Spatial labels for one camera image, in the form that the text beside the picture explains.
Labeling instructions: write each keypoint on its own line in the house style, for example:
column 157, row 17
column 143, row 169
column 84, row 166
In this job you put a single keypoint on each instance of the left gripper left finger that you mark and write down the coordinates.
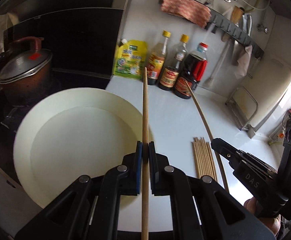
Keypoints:
column 125, row 179

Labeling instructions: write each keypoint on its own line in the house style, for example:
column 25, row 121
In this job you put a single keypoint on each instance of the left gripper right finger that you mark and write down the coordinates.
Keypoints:
column 165, row 178

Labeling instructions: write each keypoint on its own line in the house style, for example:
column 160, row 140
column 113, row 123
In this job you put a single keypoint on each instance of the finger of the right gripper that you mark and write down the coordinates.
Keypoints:
column 225, row 149

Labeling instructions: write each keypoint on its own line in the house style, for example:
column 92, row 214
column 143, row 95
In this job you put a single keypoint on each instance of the wooden chopstick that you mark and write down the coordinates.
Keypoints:
column 211, row 160
column 197, row 166
column 203, row 160
column 196, row 142
column 207, row 156

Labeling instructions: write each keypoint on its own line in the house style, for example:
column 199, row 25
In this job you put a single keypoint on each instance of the right hand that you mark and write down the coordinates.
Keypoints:
column 273, row 224

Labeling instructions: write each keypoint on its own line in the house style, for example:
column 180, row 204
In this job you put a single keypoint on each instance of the wooden chopstick on counter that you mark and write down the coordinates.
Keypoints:
column 196, row 142
column 203, row 160
column 207, row 156
column 197, row 166

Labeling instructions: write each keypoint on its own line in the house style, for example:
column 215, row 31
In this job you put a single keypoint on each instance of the metal cutting board rack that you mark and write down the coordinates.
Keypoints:
column 243, row 107

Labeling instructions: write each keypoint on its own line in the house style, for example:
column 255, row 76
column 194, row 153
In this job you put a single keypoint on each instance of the white cutting board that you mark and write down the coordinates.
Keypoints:
column 267, row 83

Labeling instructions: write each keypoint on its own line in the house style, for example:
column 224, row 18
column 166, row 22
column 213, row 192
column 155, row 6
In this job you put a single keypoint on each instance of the white round basin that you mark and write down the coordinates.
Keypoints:
column 72, row 133

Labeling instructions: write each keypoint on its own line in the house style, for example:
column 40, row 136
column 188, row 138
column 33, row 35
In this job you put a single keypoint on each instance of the beige hanging rag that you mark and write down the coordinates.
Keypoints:
column 241, row 57

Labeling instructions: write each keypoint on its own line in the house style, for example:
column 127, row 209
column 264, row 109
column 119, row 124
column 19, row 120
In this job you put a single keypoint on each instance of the large soy sauce jug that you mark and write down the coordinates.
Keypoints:
column 192, row 72

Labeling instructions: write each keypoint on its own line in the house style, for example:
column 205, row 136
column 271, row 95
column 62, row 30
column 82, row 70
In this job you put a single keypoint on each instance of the yellow cap dark sauce bottle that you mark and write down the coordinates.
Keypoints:
column 173, row 65

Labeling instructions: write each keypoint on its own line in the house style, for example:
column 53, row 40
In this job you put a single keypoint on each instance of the yellow cap vinegar bottle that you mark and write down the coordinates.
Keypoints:
column 157, row 58

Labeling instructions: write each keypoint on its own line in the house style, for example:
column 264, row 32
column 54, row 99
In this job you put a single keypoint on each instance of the yellow green refill pouch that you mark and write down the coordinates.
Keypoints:
column 130, row 59

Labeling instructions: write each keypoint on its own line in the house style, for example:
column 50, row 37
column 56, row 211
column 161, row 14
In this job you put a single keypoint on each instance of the dark pot with lid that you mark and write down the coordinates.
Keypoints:
column 26, row 78

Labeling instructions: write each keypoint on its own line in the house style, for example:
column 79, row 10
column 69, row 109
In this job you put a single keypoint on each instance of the red checkered cloth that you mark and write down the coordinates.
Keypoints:
column 190, row 10

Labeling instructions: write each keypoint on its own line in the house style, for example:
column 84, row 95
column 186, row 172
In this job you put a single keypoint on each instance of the wall power socket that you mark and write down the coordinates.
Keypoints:
column 279, row 132

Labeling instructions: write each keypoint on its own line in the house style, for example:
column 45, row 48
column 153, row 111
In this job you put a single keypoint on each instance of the wooden handled cleaver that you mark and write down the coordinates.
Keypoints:
column 242, row 19

